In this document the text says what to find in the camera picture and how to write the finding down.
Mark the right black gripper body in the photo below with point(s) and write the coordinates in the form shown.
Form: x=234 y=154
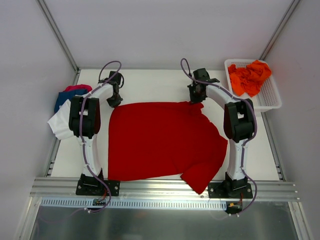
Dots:
x=196 y=97

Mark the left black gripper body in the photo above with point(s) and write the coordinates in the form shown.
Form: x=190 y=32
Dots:
x=114 y=100

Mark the red t shirt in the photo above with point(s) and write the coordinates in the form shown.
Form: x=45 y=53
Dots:
x=157 y=139

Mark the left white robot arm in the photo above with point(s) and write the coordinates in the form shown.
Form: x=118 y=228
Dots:
x=85 y=119

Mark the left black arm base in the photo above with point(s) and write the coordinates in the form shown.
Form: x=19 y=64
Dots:
x=88 y=185

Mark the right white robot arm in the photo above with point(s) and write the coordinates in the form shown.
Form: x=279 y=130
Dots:
x=239 y=120

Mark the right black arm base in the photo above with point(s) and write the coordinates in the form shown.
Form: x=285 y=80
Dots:
x=230 y=189

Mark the pink folded t shirt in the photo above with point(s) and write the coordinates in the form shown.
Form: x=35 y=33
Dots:
x=85 y=87

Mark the blue folded t shirt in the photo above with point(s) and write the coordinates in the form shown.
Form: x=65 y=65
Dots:
x=67 y=95

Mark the orange t shirt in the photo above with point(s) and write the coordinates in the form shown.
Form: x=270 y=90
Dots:
x=249 y=79

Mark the white folded t shirt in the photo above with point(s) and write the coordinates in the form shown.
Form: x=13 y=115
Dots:
x=59 y=122

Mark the white slotted cable duct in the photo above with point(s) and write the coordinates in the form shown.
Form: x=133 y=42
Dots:
x=134 y=204

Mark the aluminium mounting rail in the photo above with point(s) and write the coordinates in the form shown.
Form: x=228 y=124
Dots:
x=156 y=189

